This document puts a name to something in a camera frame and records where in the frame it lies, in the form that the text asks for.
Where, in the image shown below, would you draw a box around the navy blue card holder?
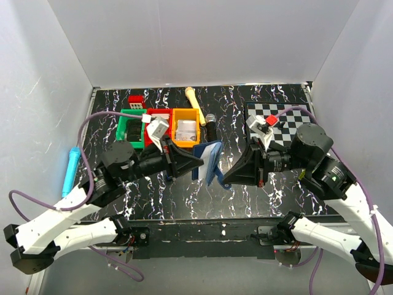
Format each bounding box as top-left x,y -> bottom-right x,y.
192,140 -> 232,190

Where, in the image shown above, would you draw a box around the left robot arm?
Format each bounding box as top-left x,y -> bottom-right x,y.
4,136 -> 203,275

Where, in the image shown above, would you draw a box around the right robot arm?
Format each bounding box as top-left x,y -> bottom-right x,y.
223,123 -> 392,285

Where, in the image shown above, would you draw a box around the white cards in yellow bin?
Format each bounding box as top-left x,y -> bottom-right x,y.
175,120 -> 197,141

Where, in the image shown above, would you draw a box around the black white chessboard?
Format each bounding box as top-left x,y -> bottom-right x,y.
244,101 -> 312,148

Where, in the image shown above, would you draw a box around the black chess piece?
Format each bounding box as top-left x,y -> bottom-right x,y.
277,122 -> 286,130

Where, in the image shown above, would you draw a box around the black object in green bin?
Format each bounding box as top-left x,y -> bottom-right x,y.
124,119 -> 142,143

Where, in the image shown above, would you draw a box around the red plastic bin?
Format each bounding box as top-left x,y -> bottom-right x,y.
144,108 -> 173,148

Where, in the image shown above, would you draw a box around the green plastic bin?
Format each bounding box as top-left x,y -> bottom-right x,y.
115,116 -> 145,150

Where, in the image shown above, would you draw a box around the yellow plastic bin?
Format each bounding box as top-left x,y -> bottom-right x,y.
171,108 -> 201,149

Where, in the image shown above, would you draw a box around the black microphone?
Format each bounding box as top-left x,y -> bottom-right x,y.
205,114 -> 218,142

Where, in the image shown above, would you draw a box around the beige wooden microphone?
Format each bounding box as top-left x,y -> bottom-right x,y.
185,87 -> 206,127

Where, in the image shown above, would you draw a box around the light blue toy microphone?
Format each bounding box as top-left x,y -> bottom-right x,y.
61,146 -> 81,198

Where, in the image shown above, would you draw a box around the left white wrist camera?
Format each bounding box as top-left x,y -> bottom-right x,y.
142,114 -> 169,152

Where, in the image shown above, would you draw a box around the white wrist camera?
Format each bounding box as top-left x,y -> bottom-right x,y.
246,114 -> 278,151
142,114 -> 169,152

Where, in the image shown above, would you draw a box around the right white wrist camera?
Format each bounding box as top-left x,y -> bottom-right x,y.
246,114 -> 278,151

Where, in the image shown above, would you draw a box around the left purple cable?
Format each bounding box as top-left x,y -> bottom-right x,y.
8,111 -> 151,282

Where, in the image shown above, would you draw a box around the purple cable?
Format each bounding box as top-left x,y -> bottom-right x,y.
267,104 -> 386,295
8,111 -> 151,282

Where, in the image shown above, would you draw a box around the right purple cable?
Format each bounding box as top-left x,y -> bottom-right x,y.
267,104 -> 386,295

